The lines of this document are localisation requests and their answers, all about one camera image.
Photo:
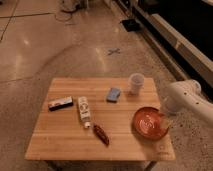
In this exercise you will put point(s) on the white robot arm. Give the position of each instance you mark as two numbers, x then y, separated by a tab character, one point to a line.
186	94

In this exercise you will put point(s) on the red ceramic bowl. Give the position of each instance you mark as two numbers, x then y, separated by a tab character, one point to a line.
147	122

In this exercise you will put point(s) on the blue sponge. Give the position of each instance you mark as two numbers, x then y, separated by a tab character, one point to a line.
113	95

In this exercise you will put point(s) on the translucent plastic cup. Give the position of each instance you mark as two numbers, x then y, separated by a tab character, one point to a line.
136	81

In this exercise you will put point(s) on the white tube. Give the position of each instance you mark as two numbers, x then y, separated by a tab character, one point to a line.
84	111

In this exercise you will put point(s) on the wooden table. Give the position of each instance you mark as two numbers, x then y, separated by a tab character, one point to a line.
59	135

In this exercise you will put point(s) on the black floor object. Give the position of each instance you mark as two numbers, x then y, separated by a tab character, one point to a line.
130	25

